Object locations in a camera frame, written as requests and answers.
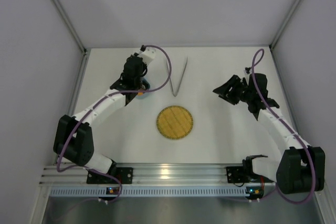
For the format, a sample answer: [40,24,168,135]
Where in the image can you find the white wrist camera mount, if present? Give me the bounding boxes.
[244,67,251,75]
[137,45,156,66]

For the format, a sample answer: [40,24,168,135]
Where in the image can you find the slotted grey cable duct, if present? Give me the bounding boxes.
[49,186,255,197]

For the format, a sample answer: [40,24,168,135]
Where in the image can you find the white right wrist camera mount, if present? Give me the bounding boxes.
[244,67,251,75]

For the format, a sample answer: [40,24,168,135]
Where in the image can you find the light blue lunch box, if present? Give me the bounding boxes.
[136,78,151,99]

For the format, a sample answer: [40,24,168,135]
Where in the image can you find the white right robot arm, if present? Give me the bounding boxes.
[213,73,326,195]

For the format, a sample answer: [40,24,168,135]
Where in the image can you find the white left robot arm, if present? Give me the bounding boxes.
[53,52,155,174]

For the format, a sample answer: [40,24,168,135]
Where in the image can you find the round bamboo plate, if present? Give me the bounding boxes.
[156,105,194,140]

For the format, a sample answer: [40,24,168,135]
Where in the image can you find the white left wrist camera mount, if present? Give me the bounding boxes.
[137,45,156,66]

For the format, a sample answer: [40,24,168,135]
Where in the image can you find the metal tongs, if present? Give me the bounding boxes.
[169,55,188,98]

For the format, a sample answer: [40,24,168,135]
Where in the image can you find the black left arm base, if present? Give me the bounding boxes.
[86,167,133,185]

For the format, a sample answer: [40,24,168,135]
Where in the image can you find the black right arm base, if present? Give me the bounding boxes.
[226,166,255,184]

